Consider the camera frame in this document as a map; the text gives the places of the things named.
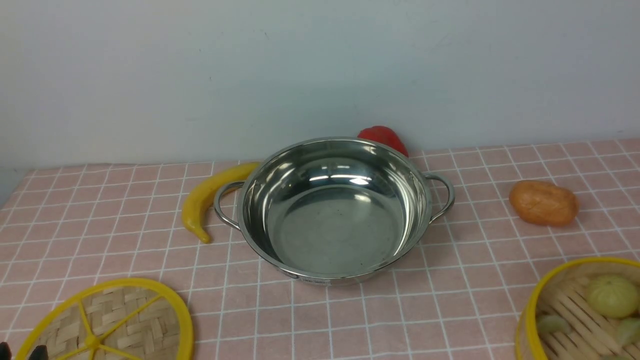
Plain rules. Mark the green round bun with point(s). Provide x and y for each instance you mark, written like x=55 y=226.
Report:
x=612 y=296

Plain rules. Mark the orange toy potato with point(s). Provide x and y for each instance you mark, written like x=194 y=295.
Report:
x=543 y=203

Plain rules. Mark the yellow bamboo steamer basket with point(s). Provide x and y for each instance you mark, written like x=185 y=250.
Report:
x=562 y=292

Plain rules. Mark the stainless steel pot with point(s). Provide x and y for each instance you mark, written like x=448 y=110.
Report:
x=334 y=210

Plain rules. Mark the red toy pepper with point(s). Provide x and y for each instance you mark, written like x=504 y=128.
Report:
x=385 y=136

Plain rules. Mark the pale green dumpling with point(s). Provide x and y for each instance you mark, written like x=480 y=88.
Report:
x=551 y=324

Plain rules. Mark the yellow toy banana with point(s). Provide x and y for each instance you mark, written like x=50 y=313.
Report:
x=201 y=198

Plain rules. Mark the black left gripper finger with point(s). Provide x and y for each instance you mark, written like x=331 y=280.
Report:
x=40 y=352

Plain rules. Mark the pink checkered tablecloth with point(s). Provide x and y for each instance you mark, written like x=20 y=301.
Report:
x=457 y=295

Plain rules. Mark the yellow bamboo steamer lid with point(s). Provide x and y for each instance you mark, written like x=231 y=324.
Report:
x=120 y=319

